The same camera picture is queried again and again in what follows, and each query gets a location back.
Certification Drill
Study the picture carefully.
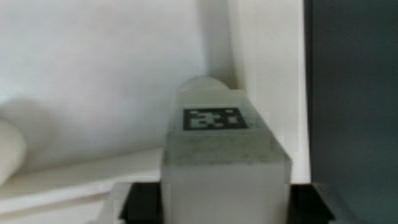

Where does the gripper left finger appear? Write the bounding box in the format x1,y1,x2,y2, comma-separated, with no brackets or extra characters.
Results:
90,182,163,224

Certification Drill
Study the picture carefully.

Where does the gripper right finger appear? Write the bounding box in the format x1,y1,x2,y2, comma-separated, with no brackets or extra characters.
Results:
287,182,356,224

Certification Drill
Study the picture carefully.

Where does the white table leg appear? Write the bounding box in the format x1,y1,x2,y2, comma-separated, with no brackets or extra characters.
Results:
161,76,291,224

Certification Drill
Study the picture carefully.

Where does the white square tabletop part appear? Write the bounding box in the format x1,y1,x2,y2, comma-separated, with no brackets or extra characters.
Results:
0,0,310,224

